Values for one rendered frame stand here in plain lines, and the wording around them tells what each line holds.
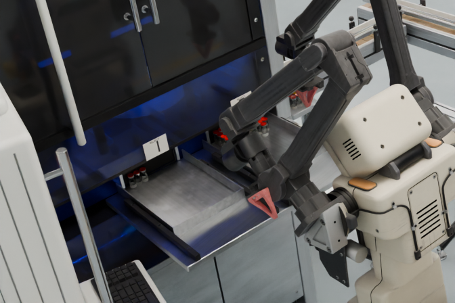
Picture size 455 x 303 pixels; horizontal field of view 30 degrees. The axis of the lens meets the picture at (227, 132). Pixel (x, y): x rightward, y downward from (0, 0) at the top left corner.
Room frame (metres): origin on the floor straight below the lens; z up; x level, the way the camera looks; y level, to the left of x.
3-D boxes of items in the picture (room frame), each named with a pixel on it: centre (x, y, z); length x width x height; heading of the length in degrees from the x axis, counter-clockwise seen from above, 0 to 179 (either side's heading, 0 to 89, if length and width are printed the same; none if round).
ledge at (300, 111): (2.65, -0.26, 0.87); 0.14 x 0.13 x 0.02; 31
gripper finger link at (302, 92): (2.27, -0.25, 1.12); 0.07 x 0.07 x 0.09; 31
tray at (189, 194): (2.20, 0.18, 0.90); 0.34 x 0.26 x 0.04; 31
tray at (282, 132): (2.38, -0.11, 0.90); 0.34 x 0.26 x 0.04; 32
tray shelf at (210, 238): (2.23, 0.00, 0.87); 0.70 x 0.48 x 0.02; 121
